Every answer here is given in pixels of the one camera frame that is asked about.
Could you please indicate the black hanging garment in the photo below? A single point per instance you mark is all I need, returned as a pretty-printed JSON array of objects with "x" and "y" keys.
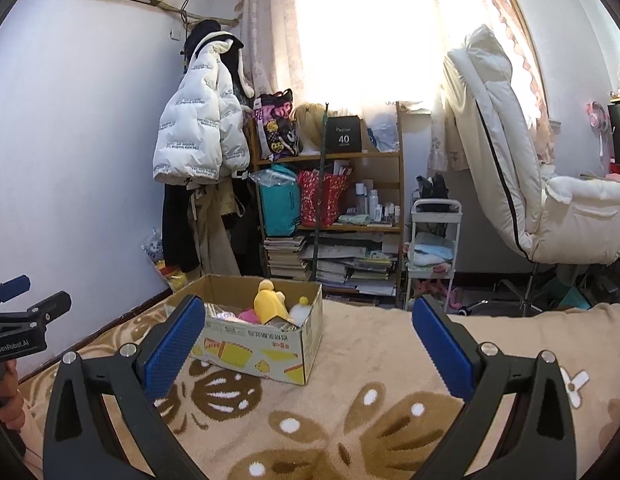
[{"x": 177, "y": 225}]

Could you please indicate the light blue cloth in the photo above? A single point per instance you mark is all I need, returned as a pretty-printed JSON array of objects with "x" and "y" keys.
[{"x": 432, "y": 250}]

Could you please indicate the teal bag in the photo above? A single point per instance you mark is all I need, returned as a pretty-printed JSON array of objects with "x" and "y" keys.
[{"x": 280, "y": 205}]

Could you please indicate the white plastic bag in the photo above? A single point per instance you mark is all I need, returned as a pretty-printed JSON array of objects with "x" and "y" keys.
[{"x": 382, "y": 132}]

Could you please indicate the green cloth pouch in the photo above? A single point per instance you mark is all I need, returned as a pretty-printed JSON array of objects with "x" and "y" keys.
[{"x": 355, "y": 219}]

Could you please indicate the white-haired plush doll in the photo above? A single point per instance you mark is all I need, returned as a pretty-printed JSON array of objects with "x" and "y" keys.
[{"x": 299, "y": 314}]

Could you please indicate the group of cosmetic bottles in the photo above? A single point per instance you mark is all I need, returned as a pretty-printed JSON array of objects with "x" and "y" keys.
[{"x": 372, "y": 205}]

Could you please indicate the beige printed blanket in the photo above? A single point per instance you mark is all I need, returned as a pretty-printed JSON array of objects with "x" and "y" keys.
[{"x": 370, "y": 340}]

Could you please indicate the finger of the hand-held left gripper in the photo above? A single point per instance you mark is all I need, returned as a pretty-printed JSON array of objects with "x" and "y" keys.
[
  {"x": 52, "y": 305},
  {"x": 12, "y": 286}
]

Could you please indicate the white puffer jacket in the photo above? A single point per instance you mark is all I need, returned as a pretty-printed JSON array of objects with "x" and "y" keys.
[{"x": 190, "y": 130}]

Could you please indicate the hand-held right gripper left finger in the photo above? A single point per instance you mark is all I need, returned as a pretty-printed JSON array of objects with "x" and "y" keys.
[{"x": 172, "y": 347}]

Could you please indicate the wooden bookshelf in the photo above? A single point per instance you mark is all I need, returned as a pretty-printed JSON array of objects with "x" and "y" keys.
[{"x": 375, "y": 154}]

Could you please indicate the pink toys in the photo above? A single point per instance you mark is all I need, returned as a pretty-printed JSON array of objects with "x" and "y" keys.
[{"x": 430, "y": 287}]

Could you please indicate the person's left hand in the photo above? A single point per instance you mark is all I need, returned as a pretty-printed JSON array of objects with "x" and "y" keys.
[{"x": 12, "y": 395}]

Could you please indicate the pink fan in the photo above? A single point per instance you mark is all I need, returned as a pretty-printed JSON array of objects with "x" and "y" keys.
[{"x": 597, "y": 112}]

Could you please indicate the teal bin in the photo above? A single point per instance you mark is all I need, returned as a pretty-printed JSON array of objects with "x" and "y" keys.
[{"x": 572, "y": 297}]

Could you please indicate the pile of colourful books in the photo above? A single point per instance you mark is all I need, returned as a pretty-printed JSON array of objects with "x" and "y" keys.
[{"x": 360, "y": 265}]

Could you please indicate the printed tote bag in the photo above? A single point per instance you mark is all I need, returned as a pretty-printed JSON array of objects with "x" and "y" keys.
[{"x": 275, "y": 130}]

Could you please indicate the plastic bag of toys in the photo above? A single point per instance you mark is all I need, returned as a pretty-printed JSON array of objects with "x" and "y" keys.
[{"x": 155, "y": 250}]

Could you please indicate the black box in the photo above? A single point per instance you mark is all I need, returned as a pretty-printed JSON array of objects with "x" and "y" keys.
[{"x": 344, "y": 137}]

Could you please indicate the green pole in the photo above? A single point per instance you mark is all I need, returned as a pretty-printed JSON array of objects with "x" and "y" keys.
[{"x": 321, "y": 170}]

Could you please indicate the printed cardboard box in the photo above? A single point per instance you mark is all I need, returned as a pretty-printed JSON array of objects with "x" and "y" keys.
[{"x": 270, "y": 355}]

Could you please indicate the stack of thick books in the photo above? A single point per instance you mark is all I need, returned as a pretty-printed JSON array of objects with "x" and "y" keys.
[{"x": 285, "y": 260}]

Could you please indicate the black backpack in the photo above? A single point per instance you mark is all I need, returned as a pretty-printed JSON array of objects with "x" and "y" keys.
[{"x": 432, "y": 192}]

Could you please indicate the cream office chair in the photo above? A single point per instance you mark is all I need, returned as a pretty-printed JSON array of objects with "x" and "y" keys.
[{"x": 490, "y": 135}]

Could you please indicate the white trolley cart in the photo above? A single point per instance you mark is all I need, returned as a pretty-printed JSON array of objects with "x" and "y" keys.
[{"x": 458, "y": 225}]

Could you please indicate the blonde wig head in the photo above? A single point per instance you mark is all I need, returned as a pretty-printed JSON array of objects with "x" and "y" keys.
[{"x": 310, "y": 125}]

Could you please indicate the yellow plush toy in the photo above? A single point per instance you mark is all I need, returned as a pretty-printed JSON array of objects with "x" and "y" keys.
[{"x": 267, "y": 305}]

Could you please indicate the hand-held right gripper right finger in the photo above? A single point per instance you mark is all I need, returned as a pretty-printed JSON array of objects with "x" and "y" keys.
[{"x": 442, "y": 350}]

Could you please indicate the floral curtain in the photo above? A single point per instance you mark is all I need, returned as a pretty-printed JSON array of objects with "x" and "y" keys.
[{"x": 270, "y": 35}]

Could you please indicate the beige hanging coat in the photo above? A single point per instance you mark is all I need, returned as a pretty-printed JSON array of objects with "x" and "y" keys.
[{"x": 215, "y": 230}]

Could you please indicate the pink plush toy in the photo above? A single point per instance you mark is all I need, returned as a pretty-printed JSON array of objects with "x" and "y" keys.
[{"x": 247, "y": 316}]

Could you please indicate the red patterned bag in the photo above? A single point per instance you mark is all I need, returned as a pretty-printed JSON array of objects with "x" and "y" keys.
[{"x": 332, "y": 200}]

